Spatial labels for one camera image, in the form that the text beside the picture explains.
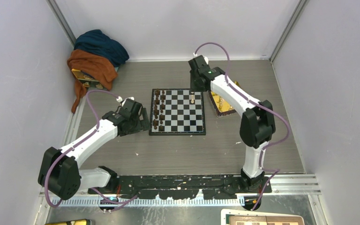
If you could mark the gold tin lid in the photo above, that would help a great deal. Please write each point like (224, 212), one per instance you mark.
(72, 222)

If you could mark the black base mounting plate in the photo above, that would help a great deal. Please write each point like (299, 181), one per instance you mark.
(179, 187)

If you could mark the black and white chessboard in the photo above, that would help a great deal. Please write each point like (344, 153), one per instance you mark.
(181, 117)

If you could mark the gold tin box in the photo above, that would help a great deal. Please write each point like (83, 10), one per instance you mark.
(221, 107)

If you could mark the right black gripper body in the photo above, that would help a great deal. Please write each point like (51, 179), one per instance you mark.
(195, 84)

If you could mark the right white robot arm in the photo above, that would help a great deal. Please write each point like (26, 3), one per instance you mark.
(257, 125)

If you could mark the dark blue cloth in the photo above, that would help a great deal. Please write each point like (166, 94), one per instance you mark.
(98, 43)

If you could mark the wooden board corner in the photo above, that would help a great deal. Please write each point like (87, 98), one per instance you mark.
(239, 217)

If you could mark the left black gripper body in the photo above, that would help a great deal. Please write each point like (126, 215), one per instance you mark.
(135, 126)

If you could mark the yellow patterned box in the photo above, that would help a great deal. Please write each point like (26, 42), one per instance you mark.
(87, 80)

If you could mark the dark wooden chess pieces row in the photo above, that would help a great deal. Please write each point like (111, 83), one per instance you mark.
(158, 110)

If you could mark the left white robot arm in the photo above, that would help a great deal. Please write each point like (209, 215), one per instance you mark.
(60, 171)

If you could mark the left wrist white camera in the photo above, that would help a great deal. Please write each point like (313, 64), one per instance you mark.
(128, 102)

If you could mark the orange cloth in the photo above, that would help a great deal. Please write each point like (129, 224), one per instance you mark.
(100, 68)

